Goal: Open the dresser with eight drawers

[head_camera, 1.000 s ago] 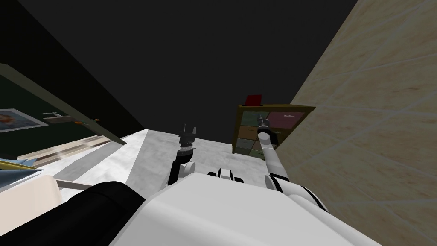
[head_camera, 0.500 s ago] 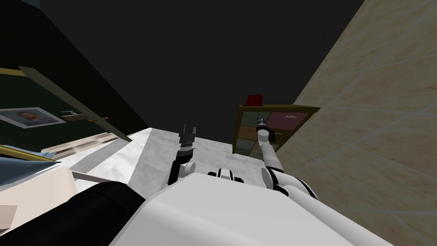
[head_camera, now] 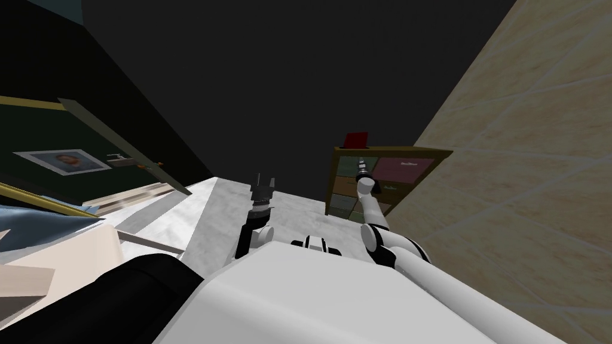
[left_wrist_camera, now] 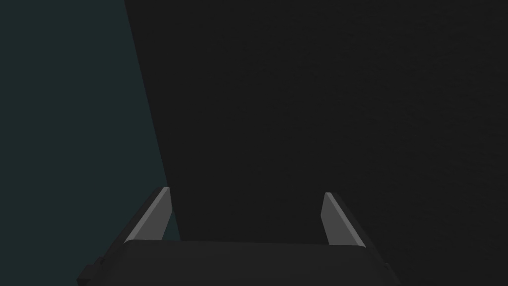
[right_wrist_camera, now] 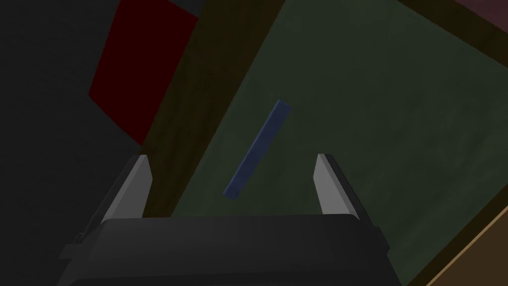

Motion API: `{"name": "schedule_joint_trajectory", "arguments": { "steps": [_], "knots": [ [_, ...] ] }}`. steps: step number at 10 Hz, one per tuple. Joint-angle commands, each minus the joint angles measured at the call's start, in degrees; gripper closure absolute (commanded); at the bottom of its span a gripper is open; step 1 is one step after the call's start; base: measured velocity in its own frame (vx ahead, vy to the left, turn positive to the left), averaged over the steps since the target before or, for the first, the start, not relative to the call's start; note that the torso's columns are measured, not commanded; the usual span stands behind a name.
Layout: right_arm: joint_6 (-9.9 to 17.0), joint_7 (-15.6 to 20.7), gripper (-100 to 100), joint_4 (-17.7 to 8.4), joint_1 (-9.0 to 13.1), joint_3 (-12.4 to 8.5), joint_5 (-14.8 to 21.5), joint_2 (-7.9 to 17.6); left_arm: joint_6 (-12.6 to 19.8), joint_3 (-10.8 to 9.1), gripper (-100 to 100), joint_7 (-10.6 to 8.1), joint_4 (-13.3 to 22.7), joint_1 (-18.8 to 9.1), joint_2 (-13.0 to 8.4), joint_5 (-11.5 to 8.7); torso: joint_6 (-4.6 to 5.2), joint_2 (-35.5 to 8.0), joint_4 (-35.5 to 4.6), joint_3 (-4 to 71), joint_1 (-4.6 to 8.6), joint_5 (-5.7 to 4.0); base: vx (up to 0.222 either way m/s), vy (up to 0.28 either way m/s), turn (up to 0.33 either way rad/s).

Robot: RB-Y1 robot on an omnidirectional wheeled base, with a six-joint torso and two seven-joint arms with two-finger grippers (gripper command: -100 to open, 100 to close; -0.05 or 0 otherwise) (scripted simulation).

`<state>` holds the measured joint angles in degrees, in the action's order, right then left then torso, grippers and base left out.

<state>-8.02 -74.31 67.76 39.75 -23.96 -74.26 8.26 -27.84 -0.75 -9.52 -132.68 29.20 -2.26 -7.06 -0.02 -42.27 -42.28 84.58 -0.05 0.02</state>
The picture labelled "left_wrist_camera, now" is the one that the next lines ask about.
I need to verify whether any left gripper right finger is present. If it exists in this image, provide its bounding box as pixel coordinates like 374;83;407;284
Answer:
320;192;376;250

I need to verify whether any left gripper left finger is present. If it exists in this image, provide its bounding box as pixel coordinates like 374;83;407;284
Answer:
111;186;173;253

